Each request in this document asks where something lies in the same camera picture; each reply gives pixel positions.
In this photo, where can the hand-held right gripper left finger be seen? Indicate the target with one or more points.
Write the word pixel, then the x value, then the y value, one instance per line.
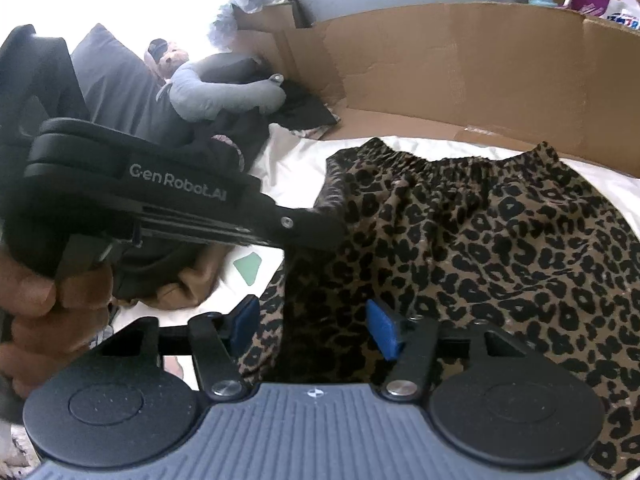
pixel 245 325

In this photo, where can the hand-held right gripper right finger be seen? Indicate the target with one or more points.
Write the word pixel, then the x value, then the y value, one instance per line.
pixel 382 330

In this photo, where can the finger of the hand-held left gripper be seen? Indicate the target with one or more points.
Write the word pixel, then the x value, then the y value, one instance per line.
pixel 310 232

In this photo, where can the leopard print pants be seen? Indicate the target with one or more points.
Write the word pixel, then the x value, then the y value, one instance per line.
pixel 475 240

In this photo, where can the black clothes pile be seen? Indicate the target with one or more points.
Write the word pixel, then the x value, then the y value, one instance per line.
pixel 250 130

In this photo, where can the person's left hand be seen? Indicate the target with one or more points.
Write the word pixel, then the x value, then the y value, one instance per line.
pixel 35 305

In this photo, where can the white printed bedsheet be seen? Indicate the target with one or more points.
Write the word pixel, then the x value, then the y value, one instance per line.
pixel 295 160

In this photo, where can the dark grey pillow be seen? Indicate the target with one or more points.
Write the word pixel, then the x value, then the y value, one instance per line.
pixel 120 85

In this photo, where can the grey neck pillow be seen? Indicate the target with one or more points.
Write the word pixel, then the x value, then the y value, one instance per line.
pixel 220 95

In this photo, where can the brown teddy bear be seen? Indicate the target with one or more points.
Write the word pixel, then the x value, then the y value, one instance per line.
pixel 167 57

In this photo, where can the white fluffy blanket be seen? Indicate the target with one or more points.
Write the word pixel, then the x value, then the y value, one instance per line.
pixel 225 22

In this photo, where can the brown cardboard sheet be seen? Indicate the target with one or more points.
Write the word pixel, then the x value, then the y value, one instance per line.
pixel 450 60

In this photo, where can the purple plastic bag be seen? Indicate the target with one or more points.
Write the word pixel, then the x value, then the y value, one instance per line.
pixel 590 5

